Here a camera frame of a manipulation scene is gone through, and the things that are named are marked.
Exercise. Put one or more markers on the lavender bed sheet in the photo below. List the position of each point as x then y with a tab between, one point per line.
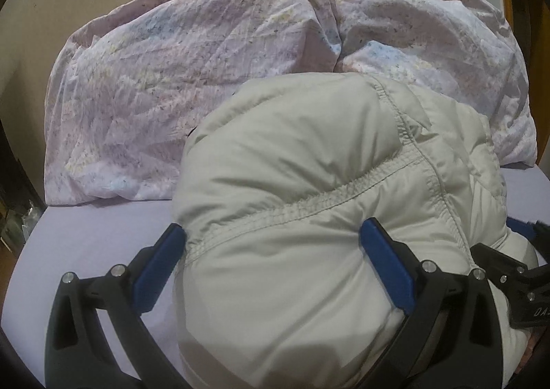
86	238

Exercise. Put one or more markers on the cream puffer jacket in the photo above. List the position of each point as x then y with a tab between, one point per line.
309	208

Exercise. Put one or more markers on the pink printed duvet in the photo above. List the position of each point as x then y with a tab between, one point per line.
193	83

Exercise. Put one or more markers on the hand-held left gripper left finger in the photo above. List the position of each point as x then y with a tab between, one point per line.
157	268

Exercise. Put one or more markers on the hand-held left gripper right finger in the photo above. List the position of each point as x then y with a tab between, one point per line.
386	260

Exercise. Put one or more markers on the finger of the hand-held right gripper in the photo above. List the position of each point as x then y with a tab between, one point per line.
522	228
498	262

